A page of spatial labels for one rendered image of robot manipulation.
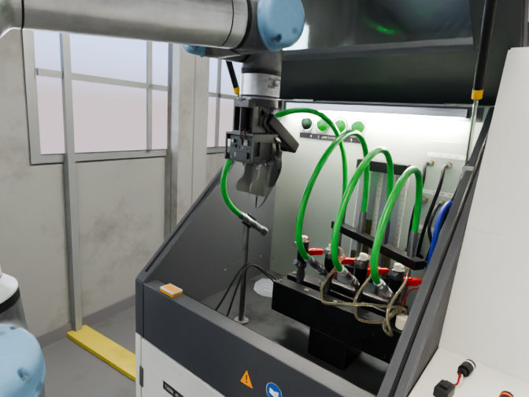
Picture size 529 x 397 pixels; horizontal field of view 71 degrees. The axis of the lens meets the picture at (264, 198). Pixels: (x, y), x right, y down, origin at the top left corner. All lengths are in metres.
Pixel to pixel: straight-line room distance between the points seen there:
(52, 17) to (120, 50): 2.12
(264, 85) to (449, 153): 0.57
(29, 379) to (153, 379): 0.67
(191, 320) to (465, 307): 0.57
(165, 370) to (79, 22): 0.84
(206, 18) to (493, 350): 0.72
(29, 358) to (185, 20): 0.41
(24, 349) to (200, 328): 0.46
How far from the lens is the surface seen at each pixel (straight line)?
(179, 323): 0.95
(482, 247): 0.81
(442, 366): 0.79
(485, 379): 0.80
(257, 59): 0.69
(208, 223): 1.12
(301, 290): 0.95
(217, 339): 0.86
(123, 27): 0.45
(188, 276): 1.12
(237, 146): 0.69
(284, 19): 0.53
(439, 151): 1.08
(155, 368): 1.11
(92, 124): 2.42
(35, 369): 0.50
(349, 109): 1.14
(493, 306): 0.82
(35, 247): 2.40
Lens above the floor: 1.39
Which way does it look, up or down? 12 degrees down
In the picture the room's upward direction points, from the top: 4 degrees clockwise
